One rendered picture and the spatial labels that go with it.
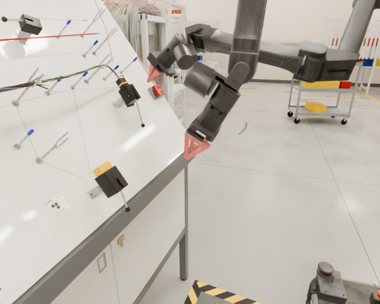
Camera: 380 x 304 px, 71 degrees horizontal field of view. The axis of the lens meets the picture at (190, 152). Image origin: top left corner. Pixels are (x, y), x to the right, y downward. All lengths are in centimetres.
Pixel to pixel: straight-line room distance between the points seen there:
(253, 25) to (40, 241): 63
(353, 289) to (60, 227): 132
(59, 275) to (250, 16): 67
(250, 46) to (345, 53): 34
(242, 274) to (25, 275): 136
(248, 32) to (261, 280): 148
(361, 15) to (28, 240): 105
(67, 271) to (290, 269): 146
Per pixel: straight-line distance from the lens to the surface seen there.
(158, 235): 118
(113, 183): 70
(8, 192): 69
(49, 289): 70
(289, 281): 184
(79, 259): 73
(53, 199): 72
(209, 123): 63
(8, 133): 75
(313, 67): 84
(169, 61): 96
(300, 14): 900
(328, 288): 149
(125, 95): 94
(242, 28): 59
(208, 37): 92
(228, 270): 182
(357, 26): 97
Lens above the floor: 132
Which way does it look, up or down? 23 degrees down
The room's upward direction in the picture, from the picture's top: straight up
